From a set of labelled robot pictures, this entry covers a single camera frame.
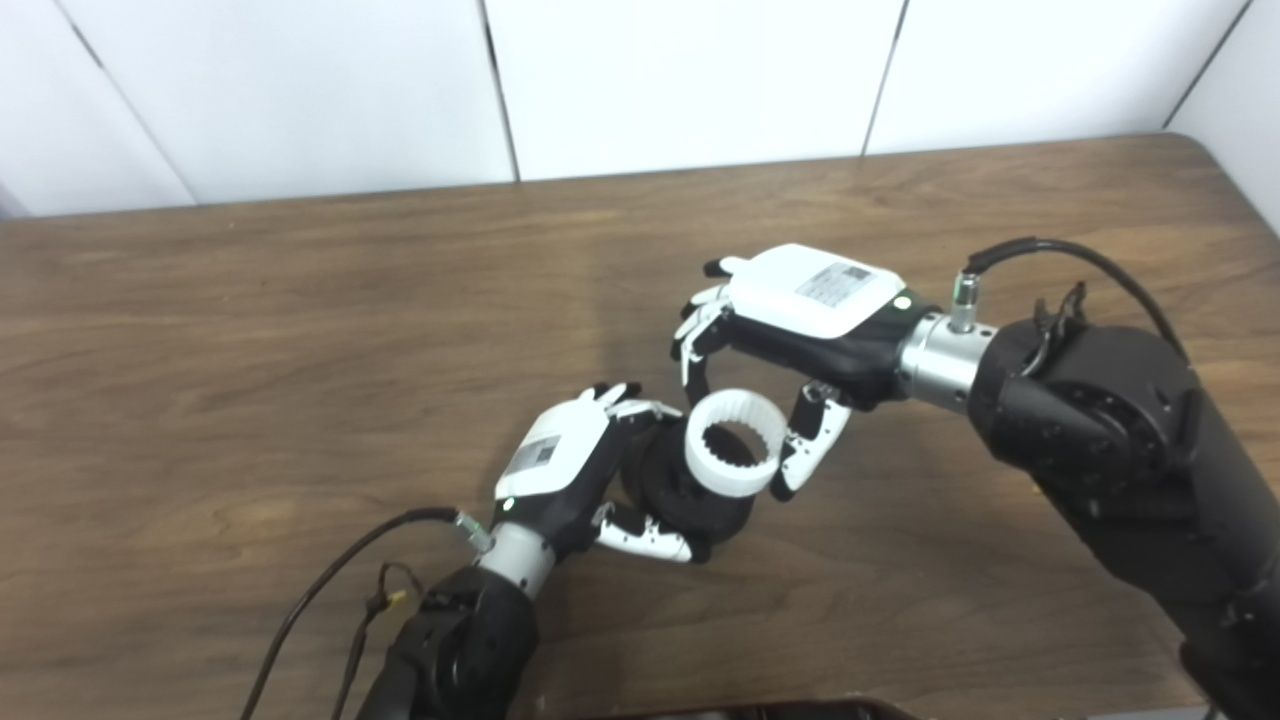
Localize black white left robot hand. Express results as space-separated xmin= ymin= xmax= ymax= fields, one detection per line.
xmin=493 ymin=381 xmax=713 ymax=564

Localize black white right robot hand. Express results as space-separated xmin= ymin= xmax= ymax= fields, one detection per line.
xmin=672 ymin=243 xmax=941 ymax=503

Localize round black stepped part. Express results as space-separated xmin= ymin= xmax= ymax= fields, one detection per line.
xmin=620 ymin=418 xmax=758 ymax=546

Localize white toothed ring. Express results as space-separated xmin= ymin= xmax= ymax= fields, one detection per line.
xmin=684 ymin=388 xmax=783 ymax=500

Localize thin left arm wire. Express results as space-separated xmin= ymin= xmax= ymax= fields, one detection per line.
xmin=330 ymin=562 xmax=426 ymax=720

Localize thin arm wire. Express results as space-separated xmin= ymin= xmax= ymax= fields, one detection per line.
xmin=1030 ymin=282 xmax=1089 ymax=377
xmin=330 ymin=562 xmax=426 ymax=720

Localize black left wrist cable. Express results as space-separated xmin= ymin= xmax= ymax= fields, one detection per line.
xmin=238 ymin=507 xmax=496 ymax=720

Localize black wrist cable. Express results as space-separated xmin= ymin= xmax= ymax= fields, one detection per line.
xmin=950 ymin=236 xmax=1191 ymax=361
xmin=238 ymin=507 xmax=496 ymax=720

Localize thin right arm wire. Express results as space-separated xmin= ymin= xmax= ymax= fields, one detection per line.
xmin=1030 ymin=282 xmax=1089 ymax=377

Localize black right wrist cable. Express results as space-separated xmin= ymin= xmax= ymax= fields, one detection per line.
xmin=950 ymin=236 xmax=1191 ymax=361

